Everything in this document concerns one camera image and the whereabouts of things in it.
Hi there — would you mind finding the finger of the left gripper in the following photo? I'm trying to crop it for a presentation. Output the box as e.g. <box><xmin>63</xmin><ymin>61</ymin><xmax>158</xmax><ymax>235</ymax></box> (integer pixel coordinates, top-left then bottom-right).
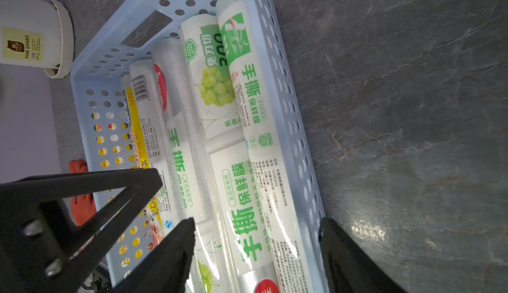
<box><xmin>1</xmin><ymin>169</ymin><xmax>162</xmax><ymax>292</ymax></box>

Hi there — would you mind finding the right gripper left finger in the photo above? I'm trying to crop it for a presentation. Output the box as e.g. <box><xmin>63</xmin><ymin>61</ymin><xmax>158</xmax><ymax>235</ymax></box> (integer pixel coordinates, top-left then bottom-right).
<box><xmin>113</xmin><ymin>218</ymin><xmax>196</xmax><ymax>293</ymax></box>

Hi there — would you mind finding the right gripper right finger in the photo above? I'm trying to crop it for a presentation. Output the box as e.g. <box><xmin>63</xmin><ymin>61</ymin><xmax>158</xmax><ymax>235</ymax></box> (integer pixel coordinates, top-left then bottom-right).
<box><xmin>318</xmin><ymin>218</ymin><xmax>406</xmax><ymax>293</ymax></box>

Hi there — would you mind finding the white green plastic wrap roll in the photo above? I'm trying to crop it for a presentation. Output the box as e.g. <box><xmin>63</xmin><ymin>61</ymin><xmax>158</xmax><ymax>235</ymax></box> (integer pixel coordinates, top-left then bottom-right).
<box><xmin>152</xmin><ymin>38</ymin><xmax>239</xmax><ymax>292</ymax></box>
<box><xmin>181</xmin><ymin>14</ymin><xmax>280</xmax><ymax>292</ymax></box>
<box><xmin>129</xmin><ymin>60</ymin><xmax>183</xmax><ymax>235</ymax></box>
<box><xmin>216</xmin><ymin>0</ymin><xmax>327</xmax><ymax>292</ymax></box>

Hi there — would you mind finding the yellow plastic wrap roll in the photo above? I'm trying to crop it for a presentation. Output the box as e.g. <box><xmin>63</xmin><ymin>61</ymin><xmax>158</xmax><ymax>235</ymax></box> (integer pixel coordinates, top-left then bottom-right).
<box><xmin>121</xmin><ymin>74</ymin><xmax>164</xmax><ymax>250</ymax></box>

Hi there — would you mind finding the light blue plastic basket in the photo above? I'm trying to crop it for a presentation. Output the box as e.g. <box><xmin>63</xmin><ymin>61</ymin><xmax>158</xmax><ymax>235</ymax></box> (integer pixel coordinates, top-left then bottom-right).
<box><xmin>71</xmin><ymin>0</ymin><xmax>329</xmax><ymax>292</ymax></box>

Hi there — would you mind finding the large potted green plant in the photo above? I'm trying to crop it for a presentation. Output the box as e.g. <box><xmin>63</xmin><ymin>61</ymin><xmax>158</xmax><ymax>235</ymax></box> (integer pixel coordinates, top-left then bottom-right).
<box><xmin>1</xmin><ymin>0</ymin><xmax>74</xmax><ymax>79</ymax></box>

